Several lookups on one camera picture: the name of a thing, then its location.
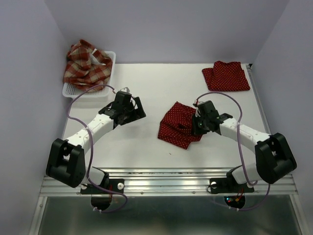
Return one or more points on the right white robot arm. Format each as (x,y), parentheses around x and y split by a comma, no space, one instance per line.
(273,156)

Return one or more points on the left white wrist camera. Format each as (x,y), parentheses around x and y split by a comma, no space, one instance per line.
(125,89)

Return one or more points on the red polka dot skirt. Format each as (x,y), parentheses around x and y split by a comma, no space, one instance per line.
(176,126)
(226,77)

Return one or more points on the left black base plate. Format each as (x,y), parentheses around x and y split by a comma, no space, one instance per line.
(116,185)

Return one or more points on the red beige plaid skirt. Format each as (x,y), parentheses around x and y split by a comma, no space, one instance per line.
(88,68)

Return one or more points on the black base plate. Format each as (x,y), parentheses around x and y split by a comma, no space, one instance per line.
(227,185)
(116,185)

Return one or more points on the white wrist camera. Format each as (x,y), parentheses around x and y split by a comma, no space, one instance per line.
(196,105)
(125,89)

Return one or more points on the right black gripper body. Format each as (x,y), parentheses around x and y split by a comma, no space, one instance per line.
(199,125)

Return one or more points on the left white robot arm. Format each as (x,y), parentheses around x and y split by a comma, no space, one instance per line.
(67,161)

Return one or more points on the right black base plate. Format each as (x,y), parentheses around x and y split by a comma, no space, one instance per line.
(227,185)

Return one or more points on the aluminium rail frame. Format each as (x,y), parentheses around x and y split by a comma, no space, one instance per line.
(166,186)

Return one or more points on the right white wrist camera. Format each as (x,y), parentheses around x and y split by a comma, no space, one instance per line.
(196,105)

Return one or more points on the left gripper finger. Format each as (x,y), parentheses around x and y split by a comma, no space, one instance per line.
(130,117)
(139,108)

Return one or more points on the white plastic basket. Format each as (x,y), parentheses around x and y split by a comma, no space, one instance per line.
(69,91)

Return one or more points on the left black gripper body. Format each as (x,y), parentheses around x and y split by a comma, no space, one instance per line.
(130,107)

